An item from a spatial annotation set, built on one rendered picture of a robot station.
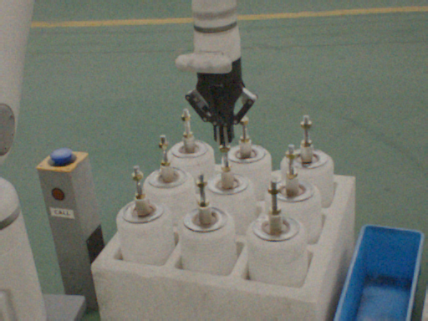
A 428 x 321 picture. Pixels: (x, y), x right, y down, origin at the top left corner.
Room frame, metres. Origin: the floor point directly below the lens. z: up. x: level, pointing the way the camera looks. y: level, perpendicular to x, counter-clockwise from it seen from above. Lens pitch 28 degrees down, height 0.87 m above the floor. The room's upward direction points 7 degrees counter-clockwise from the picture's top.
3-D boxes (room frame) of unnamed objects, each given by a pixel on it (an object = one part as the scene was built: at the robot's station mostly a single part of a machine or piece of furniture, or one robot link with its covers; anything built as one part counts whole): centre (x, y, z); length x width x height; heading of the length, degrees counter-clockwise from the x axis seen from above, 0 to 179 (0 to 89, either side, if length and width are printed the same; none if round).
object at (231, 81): (1.06, -0.09, 0.45); 0.08 x 0.08 x 0.09
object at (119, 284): (1.06, -0.09, 0.09); 0.39 x 0.39 x 0.18; 65
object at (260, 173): (1.17, -0.14, 0.16); 0.10 x 0.10 x 0.18
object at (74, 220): (1.11, 0.21, 0.16); 0.07 x 0.07 x 0.31; 65
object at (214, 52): (1.04, -0.08, 0.53); 0.11 x 0.09 x 0.06; 153
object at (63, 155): (1.11, 0.21, 0.32); 0.04 x 0.04 x 0.02
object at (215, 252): (0.95, -0.04, 0.16); 0.10 x 0.10 x 0.18
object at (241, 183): (1.06, -0.09, 0.25); 0.08 x 0.08 x 0.01
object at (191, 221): (0.95, -0.04, 0.25); 0.08 x 0.08 x 0.01
